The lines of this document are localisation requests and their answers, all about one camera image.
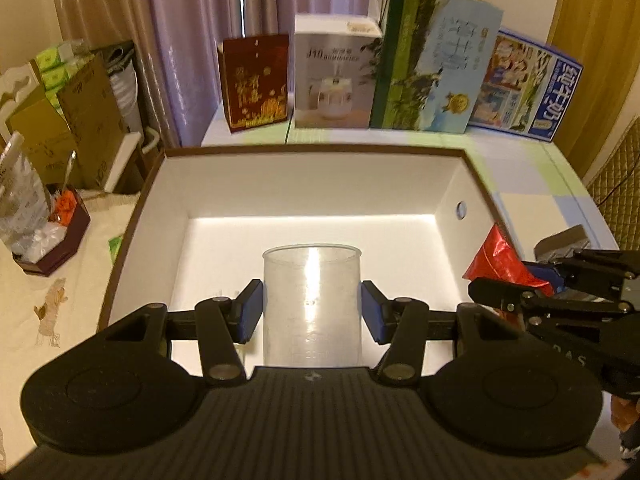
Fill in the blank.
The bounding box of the red snack packet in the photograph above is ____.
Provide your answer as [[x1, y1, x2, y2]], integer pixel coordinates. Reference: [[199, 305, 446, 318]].
[[463, 223, 554, 297]]

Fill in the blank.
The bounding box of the clear plastic cup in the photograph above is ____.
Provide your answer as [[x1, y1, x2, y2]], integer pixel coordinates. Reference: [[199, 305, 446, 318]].
[[262, 244, 362, 368]]

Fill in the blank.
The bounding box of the black shaver box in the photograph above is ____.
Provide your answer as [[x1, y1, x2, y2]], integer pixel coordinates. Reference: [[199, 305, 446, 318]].
[[534, 224, 591, 263]]

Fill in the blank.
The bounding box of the right hand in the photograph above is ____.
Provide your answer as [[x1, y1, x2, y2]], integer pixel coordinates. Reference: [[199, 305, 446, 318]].
[[611, 396, 640, 432]]

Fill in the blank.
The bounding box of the quilted chair cover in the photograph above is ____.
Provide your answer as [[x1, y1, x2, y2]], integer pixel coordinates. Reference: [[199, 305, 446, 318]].
[[588, 117, 640, 250]]

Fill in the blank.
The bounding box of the checkered tablecloth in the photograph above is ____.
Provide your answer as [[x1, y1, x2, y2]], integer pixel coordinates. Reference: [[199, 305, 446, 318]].
[[202, 110, 618, 259]]

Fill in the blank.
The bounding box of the brown cardboard storage box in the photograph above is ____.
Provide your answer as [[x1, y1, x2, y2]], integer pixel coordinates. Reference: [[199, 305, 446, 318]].
[[99, 144, 503, 327]]

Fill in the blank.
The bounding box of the small brown tray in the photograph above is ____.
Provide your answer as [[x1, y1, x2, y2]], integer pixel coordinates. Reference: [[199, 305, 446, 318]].
[[13, 188, 90, 276]]

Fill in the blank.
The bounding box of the blue milk carton box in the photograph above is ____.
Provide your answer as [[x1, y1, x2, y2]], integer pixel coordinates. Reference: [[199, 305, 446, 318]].
[[469, 29, 582, 142]]

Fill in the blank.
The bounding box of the silver plastic bag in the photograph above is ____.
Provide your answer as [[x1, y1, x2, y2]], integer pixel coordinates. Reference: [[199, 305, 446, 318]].
[[0, 132, 51, 256]]

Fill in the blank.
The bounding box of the wooden wardrobe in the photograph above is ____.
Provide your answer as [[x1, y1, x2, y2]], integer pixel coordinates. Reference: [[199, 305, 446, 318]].
[[549, 0, 639, 177]]

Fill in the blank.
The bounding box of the green milk carton box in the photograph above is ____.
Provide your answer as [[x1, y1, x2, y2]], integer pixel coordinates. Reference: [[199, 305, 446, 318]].
[[368, 0, 503, 133]]

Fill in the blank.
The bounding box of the white humidifier box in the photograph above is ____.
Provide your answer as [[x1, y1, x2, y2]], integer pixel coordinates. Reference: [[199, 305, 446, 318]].
[[294, 14, 382, 129]]

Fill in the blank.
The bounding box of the red gift box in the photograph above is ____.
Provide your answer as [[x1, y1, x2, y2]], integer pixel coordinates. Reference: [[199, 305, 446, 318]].
[[218, 34, 290, 133]]

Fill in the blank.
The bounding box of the curtain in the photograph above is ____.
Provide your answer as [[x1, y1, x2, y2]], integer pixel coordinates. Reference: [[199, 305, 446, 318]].
[[54, 0, 368, 148]]

